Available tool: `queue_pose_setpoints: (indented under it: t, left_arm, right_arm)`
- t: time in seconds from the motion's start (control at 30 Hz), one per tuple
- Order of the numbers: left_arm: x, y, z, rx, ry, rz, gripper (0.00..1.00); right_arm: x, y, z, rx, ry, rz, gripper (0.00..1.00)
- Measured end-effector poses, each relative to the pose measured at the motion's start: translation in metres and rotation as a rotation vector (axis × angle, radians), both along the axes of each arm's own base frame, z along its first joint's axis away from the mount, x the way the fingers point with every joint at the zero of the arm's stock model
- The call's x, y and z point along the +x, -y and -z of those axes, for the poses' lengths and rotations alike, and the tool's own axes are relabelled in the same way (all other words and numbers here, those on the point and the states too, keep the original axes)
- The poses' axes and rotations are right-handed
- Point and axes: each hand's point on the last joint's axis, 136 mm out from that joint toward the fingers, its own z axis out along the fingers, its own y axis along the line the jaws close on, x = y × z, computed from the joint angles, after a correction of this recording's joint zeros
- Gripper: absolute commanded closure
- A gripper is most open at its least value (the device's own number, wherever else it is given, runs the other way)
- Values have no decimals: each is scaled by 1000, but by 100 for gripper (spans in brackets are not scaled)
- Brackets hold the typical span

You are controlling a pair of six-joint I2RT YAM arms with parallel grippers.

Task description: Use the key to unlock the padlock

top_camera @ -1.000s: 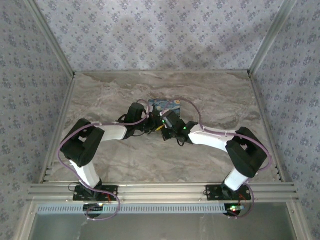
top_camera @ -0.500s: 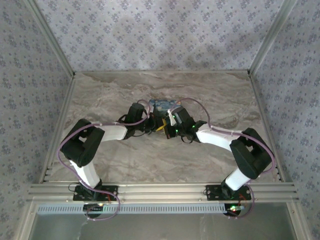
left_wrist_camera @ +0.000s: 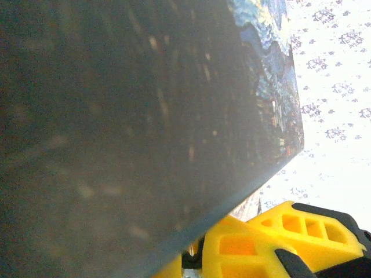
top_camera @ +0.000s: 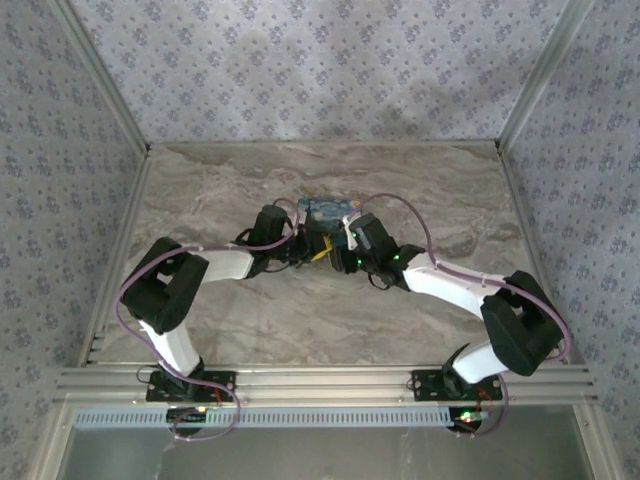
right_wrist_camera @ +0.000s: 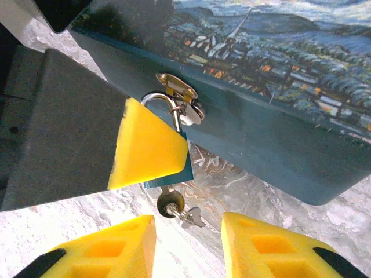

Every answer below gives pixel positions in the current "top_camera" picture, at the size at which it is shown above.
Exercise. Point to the starry night print box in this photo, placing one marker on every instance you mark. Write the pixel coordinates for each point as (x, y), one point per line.
(325, 210)

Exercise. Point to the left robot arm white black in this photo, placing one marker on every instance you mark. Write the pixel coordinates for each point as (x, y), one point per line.
(165, 290)

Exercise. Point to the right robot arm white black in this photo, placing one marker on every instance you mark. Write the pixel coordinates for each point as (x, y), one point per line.
(520, 325)

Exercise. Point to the grey metal sheet panel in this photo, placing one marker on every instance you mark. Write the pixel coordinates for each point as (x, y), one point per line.
(325, 455)

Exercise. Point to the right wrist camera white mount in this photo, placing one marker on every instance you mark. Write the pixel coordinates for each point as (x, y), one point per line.
(351, 232)

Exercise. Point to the aluminium front mounting rail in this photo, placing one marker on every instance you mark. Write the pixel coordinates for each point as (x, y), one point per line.
(325, 382)

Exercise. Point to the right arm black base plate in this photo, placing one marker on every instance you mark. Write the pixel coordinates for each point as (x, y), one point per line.
(425, 385)

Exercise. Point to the aluminium table side rail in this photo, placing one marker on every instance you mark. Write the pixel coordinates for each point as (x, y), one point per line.
(523, 220)
(121, 250)

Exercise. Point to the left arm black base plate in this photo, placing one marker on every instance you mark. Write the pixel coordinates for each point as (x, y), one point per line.
(222, 381)

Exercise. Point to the aluminium corner frame post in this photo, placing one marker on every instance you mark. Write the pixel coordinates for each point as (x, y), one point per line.
(543, 75)
(106, 75)

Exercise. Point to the aluminium front frame leg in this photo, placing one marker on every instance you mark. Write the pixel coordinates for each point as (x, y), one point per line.
(55, 445)
(595, 445)

